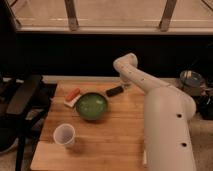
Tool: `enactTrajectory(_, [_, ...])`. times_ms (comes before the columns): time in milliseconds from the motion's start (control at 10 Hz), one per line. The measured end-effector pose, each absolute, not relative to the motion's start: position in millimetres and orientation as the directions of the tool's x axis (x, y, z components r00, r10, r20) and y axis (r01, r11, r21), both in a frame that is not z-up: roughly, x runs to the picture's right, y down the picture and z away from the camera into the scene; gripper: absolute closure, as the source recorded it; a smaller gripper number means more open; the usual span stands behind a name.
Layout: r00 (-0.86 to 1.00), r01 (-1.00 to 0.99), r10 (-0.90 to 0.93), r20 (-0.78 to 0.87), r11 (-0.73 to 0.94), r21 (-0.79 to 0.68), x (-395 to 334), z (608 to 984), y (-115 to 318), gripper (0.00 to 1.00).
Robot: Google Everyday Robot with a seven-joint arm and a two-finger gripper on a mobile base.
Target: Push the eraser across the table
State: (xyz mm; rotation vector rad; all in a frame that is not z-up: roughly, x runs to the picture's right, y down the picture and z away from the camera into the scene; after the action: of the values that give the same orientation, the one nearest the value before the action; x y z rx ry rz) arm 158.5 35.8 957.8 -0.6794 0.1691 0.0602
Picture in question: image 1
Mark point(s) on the white rectangular block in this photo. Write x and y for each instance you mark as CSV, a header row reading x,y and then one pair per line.
x,y
71,103

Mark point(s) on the left metal frame post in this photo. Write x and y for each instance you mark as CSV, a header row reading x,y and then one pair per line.
x,y
71,14

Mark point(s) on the metal frame post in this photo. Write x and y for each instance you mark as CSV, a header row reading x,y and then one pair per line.
x,y
167,15
71,14

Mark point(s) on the round metal tin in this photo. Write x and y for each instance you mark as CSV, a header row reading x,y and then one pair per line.
x,y
191,82

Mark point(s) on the black chair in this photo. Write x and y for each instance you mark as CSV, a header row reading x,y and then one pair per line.
x,y
22,106

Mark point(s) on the right metal frame post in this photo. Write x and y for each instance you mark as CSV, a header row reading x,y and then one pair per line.
x,y
167,15

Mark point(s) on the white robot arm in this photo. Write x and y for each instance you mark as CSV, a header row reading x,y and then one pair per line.
x,y
167,110

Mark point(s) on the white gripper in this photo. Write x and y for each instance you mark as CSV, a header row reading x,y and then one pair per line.
x,y
126,83

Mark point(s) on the green bowl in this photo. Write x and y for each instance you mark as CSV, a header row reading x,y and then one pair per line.
x,y
91,106

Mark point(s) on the black eraser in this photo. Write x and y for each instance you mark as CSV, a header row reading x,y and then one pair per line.
x,y
114,91

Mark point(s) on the clear plastic cup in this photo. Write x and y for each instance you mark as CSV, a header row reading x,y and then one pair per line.
x,y
64,135

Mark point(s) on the orange carrot toy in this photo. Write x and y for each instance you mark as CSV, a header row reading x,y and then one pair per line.
x,y
72,95

